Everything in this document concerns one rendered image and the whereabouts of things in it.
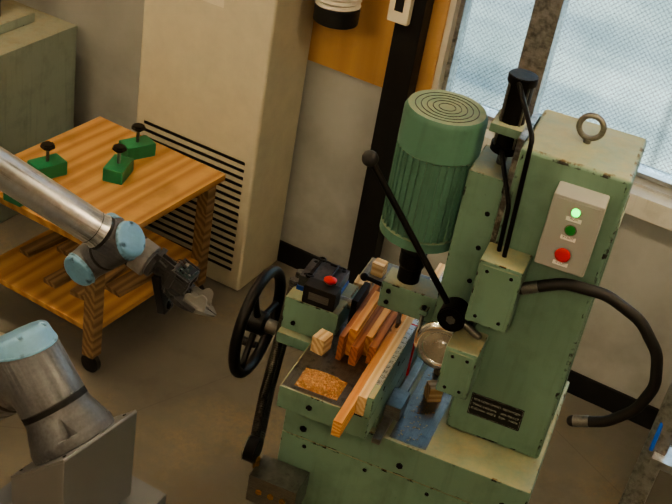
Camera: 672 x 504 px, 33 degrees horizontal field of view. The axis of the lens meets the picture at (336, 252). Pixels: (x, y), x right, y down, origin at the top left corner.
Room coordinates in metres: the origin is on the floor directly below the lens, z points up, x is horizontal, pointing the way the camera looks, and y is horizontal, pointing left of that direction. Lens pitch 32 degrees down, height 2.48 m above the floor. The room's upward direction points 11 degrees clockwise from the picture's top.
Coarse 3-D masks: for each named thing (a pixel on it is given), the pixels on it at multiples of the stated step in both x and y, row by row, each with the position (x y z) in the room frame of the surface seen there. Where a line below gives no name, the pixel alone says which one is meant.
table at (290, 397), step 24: (288, 336) 2.14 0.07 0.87; (336, 336) 2.13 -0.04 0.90; (312, 360) 2.02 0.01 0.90; (336, 360) 2.04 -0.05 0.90; (360, 360) 2.06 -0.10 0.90; (408, 360) 2.14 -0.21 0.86; (288, 384) 1.93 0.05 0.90; (288, 408) 1.91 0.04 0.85; (312, 408) 1.90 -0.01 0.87; (336, 408) 1.88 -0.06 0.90; (360, 432) 1.87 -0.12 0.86
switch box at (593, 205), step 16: (560, 192) 1.93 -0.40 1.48; (576, 192) 1.94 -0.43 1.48; (592, 192) 1.95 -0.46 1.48; (560, 208) 1.91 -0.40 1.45; (592, 208) 1.90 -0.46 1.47; (560, 224) 1.91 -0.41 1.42; (576, 224) 1.90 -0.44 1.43; (592, 224) 1.90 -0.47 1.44; (544, 240) 1.92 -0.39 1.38; (560, 240) 1.91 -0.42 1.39; (576, 240) 1.90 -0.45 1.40; (592, 240) 1.90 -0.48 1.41; (544, 256) 1.92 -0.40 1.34; (576, 256) 1.90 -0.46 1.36; (576, 272) 1.90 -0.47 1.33
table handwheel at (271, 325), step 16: (272, 272) 2.27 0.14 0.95; (256, 288) 2.20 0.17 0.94; (256, 304) 2.21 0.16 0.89; (272, 304) 2.34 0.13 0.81; (240, 320) 2.13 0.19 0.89; (256, 320) 2.23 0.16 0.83; (272, 320) 2.24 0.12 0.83; (240, 336) 2.12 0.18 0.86; (272, 336) 2.33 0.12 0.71; (256, 352) 2.28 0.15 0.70; (240, 368) 2.14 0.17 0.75
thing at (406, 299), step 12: (396, 276) 2.16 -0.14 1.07; (420, 276) 2.18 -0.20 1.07; (384, 288) 2.14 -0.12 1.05; (396, 288) 2.13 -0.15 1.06; (408, 288) 2.13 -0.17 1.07; (420, 288) 2.13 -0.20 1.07; (432, 288) 2.14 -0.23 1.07; (384, 300) 2.13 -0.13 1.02; (396, 300) 2.13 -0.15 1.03; (408, 300) 2.12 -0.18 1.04; (420, 300) 2.11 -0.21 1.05; (432, 300) 2.10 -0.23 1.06; (408, 312) 2.12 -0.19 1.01; (432, 312) 2.10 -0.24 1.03
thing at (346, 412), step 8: (392, 328) 2.14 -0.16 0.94; (384, 344) 2.08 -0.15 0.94; (376, 352) 2.04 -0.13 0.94; (384, 352) 2.05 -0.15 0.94; (376, 360) 2.01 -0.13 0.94; (368, 368) 1.98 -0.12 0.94; (368, 376) 1.95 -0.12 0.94; (360, 384) 1.92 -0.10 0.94; (352, 392) 1.89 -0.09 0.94; (352, 400) 1.86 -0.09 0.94; (344, 408) 1.83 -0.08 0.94; (352, 408) 1.85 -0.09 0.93; (336, 416) 1.80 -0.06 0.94; (344, 416) 1.81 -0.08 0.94; (336, 424) 1.79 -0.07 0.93; (344, 424) 1.81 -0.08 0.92; (336, 432) 1.79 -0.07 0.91
